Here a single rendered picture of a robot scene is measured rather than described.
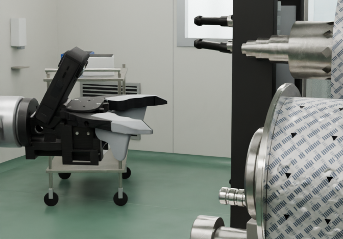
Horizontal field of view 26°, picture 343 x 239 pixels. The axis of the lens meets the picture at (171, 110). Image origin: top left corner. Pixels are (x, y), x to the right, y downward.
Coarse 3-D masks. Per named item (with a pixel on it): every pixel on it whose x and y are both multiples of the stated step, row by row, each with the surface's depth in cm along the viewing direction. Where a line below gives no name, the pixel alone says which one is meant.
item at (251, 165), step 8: (256, 136) 58; (256, 144) 57; (248, 152) 57; (256, 152) 57; (248, 160) 57; (256, 160) 57; (248, 168) 57; (256, 168) 57; (248, 176) 57; (248, 184) 57; (248, 192) 57; (248, 200) 57; (248, 208) 58
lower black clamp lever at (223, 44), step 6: (198, 42) 91; (204, 42) 91; (210, 42) 90; (216, 42) 90; (222, 42) 90; (198, 48) 91; (204, 48) 91; (210, 48) 90; (216, 48) 90; (222, 48) 90
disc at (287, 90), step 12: (288, 84) 58; (276, 96) 56; (288, 96) 58; (300, 96) 62; (276, 108) 55; (276, 120) 55; (264, 132) 53; (264, 144) 53; (264, 156) 53; (264, 168) 53; (264, 180) 53; (264, 192) 53; (264, 204) 53; (264, 216) 53; (264, 228) 53
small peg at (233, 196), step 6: (222, 192) 60; (228, 192) 60; (234, 192) 60; (240, 192) 60; (222, 198) 60; (228, 198) 60; (234, 198) 60; (240, 198) 59; (234, 204) 60; (240, 204) 60
